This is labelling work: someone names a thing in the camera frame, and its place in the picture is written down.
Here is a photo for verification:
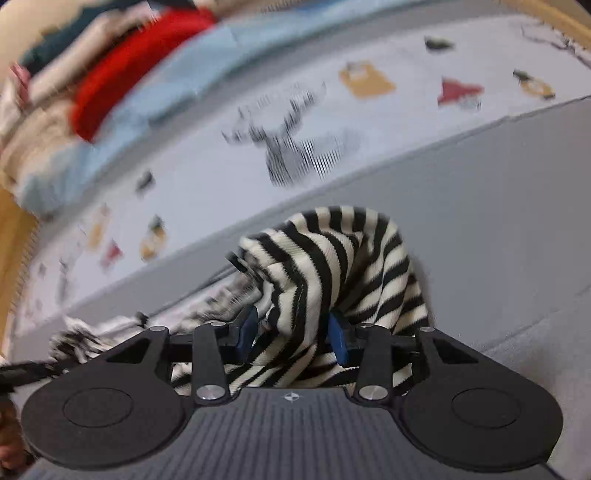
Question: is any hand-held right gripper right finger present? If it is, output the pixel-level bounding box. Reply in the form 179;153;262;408
327;311;484;407

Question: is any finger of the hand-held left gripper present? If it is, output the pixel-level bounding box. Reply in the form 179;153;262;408
0;360;70;394

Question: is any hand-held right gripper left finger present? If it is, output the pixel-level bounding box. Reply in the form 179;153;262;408
105;305;259;407

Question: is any black white striped hooded top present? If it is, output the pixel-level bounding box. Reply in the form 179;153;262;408
48;206;437;398

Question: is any person's left hand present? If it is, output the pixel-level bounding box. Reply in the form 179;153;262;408
0;396;27;468

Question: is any light blue sheet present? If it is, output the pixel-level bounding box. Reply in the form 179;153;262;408
13;18;326;215

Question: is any red folded blanket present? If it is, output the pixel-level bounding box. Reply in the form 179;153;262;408
69;7;219;143

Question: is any white pink folded cloth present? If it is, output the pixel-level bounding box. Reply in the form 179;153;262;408
7;60;35;95

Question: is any white folded quilt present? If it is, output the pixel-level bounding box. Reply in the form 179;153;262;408
25;11;160;100

